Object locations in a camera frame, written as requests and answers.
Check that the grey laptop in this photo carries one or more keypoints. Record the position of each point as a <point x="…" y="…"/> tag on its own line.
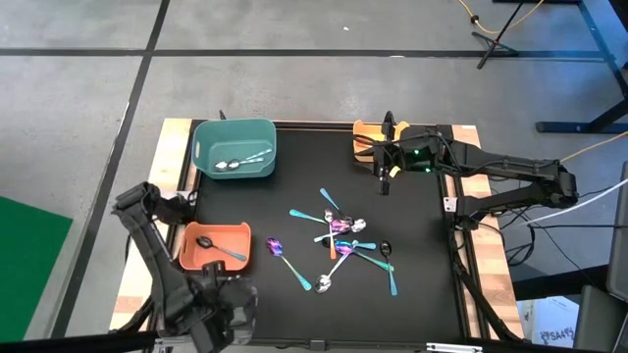
<point x="619" y="235"/>

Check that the silver frame bracket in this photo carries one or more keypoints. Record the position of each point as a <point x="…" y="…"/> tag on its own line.
<point x="454" y="347"/>

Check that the black rig frame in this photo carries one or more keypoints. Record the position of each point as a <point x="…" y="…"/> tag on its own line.
<point x="49" y="347"/>

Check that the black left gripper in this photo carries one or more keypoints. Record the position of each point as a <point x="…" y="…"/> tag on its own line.
<point x="221" y="304"/>

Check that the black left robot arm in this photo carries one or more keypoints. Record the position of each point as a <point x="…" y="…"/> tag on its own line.
<point x="147" y="245"/>

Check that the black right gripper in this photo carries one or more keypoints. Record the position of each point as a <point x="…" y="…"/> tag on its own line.
<point x="417" y="147"/>

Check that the black tripod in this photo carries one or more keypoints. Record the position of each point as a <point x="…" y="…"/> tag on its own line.
<point x="493" y="46"/>

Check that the green floor mat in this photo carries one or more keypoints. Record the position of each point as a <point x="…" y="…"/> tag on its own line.
<point x="29" y="269"/>

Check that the white cardboard box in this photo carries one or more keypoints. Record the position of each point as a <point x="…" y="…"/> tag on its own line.
<point x="549" y="323"/>

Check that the black desk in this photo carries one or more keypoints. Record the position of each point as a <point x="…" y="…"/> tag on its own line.
<point x="579" y="117"/>

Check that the yellow plastic bin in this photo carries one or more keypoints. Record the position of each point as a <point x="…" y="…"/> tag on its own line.
<point x="365" y="132"/>

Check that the teal plastic bin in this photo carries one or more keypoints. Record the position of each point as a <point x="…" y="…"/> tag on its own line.
<point x="230" y="135"/>

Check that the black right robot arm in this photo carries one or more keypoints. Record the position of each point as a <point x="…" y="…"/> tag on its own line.
<point x="515" y="165"/>

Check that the silver mounting bracket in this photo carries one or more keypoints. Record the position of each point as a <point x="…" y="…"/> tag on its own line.
<point x="450" y="204"/>

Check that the orange plastic bin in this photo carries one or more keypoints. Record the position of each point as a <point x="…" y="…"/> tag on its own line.
<point x="230" y="233"/>

